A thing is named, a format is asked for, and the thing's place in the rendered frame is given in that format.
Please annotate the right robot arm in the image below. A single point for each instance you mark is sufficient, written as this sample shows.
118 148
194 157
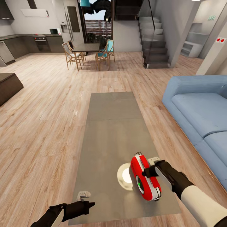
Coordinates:
206 211

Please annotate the range hood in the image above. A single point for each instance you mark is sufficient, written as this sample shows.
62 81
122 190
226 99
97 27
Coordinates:
33 11

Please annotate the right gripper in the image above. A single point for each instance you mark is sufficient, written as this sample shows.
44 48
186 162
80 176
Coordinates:
148 172

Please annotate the oven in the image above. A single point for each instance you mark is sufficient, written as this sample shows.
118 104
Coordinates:
41 42

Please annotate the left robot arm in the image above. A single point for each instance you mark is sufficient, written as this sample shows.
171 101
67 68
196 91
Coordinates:
61 212

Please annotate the fixed window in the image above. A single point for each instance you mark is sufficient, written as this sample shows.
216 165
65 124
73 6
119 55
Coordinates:
98 20

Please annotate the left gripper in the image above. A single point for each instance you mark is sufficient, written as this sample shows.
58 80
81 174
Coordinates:
81 207

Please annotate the radio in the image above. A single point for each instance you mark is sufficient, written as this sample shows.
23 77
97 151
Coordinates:
149 187

